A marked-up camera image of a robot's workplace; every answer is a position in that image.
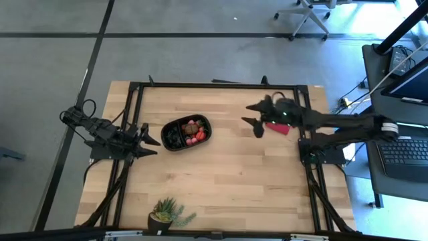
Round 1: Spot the potted green succulent plant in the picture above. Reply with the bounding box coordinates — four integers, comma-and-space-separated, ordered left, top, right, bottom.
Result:
146, 196, 197, 232

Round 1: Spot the white cord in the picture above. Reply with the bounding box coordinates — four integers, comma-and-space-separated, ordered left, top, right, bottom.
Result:
367, 39, 428, 96

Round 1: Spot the black desk monitor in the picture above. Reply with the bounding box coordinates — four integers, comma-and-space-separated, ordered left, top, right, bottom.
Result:
381, 56, 428, 106

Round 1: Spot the black stand pole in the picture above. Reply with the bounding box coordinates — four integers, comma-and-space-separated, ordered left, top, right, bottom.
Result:
373, 0, 428, 56

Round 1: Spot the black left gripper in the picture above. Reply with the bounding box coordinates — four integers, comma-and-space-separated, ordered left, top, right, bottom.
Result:
115, 122, 162, 159

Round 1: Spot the black computer keyboard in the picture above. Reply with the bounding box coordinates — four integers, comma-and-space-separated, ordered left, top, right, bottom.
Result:
377, 135, 428, 183

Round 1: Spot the black plastic tupperware container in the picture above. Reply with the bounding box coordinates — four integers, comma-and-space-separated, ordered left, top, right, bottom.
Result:
160, 114, 213, 152

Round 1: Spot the black front crossbar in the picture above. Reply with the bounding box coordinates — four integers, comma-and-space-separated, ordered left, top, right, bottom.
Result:
0, 226, 428, 241

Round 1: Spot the grey furniture leg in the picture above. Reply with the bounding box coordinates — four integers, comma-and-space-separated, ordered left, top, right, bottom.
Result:
0, 146, 26, 161

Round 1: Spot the pink-red folded cloth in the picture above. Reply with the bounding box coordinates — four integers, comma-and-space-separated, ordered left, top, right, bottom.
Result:
265, 121, 292, 136

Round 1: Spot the black power adapter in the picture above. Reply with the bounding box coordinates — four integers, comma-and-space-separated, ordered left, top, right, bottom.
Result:
387, 46, 417, 77

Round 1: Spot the office chair base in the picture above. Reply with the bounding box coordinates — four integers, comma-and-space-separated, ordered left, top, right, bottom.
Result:
273, 0, 332, 42

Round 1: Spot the black aluminium table frame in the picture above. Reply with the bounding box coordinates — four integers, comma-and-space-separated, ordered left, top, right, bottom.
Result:
78, 75, 360, 234

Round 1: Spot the dark grey desk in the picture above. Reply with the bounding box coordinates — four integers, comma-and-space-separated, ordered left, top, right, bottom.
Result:
362, 43, 428, 122
363, 119, 428, 208

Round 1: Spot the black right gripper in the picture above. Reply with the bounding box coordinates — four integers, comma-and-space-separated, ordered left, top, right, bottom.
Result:
241, 94, 304, 139

